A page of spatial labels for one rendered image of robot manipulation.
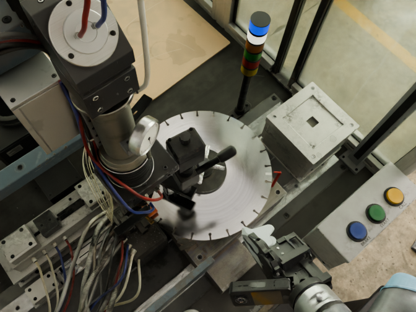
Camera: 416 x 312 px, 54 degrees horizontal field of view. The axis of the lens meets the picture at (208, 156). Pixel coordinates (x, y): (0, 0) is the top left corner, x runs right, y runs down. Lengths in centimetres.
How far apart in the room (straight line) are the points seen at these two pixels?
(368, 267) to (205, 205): 123
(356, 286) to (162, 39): 134
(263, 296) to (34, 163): 54
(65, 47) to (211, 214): 64
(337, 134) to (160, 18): 73
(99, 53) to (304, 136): 80
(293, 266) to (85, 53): 56
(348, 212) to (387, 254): 104
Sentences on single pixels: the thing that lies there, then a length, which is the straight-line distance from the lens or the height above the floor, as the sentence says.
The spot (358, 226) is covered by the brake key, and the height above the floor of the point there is 91.
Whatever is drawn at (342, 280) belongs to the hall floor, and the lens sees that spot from 198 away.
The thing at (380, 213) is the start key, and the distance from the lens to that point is 108.
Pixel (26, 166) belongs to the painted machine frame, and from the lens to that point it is 93.
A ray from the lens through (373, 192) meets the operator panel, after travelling 111.
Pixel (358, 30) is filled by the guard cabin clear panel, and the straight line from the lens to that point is 105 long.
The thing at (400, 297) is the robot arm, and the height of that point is 113.
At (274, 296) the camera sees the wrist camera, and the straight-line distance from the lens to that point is 77.
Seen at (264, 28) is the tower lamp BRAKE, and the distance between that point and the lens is 94.
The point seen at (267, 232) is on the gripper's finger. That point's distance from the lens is 84.
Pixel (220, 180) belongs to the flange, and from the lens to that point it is 95.
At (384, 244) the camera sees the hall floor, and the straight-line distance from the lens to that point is 209.
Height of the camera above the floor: 185
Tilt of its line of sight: 67 degrees down
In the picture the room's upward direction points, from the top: 6 degrees clockwise
